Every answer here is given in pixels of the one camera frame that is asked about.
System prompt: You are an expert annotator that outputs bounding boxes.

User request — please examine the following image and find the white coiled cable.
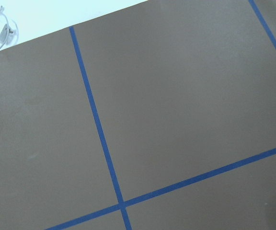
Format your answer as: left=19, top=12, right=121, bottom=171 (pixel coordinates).
left=0, top=5, right=20, bottom=52

